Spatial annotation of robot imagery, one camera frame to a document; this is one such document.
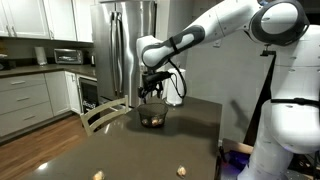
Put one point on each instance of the white drawer base cabinet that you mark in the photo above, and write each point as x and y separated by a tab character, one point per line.
23	103

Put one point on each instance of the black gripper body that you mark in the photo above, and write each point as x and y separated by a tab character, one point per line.
149	79

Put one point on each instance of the white wooden chair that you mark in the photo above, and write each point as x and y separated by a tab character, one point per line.
103	115

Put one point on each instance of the black undercounter wine cooler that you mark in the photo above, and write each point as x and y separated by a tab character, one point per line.
89	95

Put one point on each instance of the small tan round object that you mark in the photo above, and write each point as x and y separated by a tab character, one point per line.
145	122
181	171
98	175
155	122

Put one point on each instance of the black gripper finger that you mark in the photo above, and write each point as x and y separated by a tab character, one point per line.
159	88
143	92

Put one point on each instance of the white single-door base cabinet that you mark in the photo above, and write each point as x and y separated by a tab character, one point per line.
58	93

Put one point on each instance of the white upper wall cabinet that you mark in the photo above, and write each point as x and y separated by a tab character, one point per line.
23	18
83	20
60	20

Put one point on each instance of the small dark kettle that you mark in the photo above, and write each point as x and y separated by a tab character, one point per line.
93	60

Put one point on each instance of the silver toaster oven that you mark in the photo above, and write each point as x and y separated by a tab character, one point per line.
68	56

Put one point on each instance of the silver paper towel holder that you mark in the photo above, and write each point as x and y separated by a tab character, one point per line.
173	104

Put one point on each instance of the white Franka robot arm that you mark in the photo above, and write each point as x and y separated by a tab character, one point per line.
290	110

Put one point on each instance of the stainless steel refrigerator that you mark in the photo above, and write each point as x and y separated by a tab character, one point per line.
116	50

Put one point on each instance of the black tripod stand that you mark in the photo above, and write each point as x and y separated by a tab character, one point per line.
265	96

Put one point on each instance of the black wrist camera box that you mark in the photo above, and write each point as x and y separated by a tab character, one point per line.
163	76

